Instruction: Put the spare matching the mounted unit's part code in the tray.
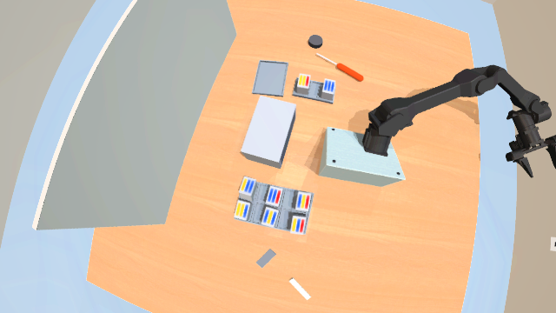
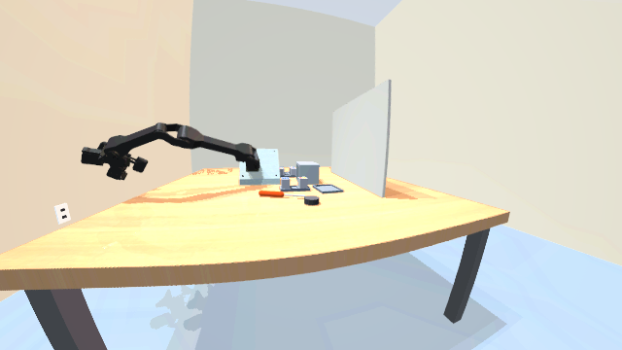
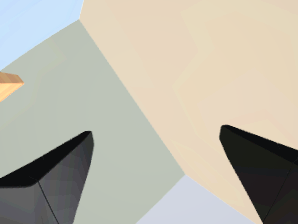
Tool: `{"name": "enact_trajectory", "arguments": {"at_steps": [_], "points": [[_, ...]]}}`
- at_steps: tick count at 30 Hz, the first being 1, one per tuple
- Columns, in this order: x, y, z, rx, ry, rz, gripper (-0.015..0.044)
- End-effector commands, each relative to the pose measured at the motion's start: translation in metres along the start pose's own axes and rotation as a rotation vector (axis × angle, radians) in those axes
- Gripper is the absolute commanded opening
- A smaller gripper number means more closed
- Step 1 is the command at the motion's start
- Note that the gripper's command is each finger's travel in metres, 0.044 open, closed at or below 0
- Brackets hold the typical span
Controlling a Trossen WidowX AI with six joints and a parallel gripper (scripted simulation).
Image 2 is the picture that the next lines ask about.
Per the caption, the orange-handled screwdriver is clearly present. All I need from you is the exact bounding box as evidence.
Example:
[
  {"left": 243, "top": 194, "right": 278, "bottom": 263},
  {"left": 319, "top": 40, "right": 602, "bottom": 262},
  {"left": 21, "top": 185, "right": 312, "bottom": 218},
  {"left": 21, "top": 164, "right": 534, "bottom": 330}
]
[{"left": 259, "top": 191, "right": 305, "bottom": 197}]

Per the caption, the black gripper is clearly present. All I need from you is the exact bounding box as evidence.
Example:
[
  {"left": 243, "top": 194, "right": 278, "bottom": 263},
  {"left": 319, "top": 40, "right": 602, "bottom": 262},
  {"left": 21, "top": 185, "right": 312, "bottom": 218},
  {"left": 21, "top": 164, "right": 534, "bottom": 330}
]
[{"left": 97, "top": 142, "right": 149, "bottom": 172}]

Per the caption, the dark grey short cylinder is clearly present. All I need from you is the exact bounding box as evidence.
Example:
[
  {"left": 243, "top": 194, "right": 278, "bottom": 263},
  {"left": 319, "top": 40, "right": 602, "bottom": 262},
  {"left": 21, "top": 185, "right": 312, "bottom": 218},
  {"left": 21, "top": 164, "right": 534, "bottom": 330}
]
[{"left": 304, "top": 195, "right": 320, "bottom": 206}]

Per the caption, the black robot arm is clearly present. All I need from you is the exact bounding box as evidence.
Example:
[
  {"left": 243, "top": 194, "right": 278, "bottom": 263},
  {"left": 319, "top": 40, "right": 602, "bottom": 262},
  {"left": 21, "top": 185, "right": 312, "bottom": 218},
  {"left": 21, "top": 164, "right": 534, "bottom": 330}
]
[{"left": 81, "top": 122, "right": 260, "bottom": 180}]

